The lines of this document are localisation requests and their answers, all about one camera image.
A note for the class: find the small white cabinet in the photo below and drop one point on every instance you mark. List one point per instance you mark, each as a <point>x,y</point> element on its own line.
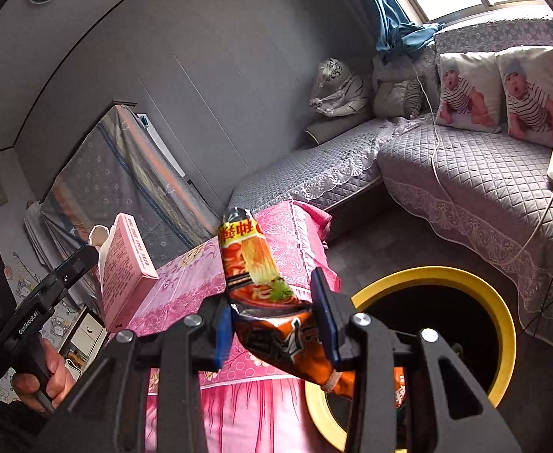
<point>87,335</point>

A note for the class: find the pink floral tablecloth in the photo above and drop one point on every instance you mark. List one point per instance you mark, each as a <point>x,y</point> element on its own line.
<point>285,236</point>

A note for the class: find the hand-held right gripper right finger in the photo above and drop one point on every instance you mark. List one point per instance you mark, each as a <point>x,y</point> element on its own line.
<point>326,321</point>

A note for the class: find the pink paper box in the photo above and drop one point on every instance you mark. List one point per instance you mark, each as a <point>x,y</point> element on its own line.
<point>125,269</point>

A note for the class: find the grey bolster pillow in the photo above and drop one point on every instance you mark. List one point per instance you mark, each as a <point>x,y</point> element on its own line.
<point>337,127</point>

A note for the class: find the grey cushion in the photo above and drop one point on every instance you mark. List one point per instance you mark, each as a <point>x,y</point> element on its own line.
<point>399,99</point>

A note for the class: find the orange noodle snack packet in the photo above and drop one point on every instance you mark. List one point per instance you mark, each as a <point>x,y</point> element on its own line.
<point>252,264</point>

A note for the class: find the leaning printed panel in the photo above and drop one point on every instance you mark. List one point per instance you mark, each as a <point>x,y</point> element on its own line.
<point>116,170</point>

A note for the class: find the tiger plush in plastic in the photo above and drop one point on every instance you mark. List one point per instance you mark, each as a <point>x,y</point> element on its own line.
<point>344,89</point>

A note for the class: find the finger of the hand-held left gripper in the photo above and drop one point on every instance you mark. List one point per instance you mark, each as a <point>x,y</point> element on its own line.
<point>78,260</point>

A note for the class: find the blue curtain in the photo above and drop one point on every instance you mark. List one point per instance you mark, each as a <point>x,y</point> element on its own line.
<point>389,14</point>

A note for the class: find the person's left hand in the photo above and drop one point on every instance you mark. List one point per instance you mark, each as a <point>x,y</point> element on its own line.
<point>58,375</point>

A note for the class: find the baby print pillow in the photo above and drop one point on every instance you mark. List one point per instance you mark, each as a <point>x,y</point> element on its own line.
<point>536,99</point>
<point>467,99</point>

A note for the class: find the grey quilted sofa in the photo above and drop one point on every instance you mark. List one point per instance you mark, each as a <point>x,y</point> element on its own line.
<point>469,174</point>

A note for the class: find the cartoon printed cloth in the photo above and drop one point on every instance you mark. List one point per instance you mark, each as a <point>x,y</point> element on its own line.
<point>26,288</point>

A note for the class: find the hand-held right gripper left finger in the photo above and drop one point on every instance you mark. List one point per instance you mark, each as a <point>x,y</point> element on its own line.
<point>222,337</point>

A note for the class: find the yellow trash bin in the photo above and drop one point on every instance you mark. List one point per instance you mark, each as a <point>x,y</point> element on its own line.
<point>446,276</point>

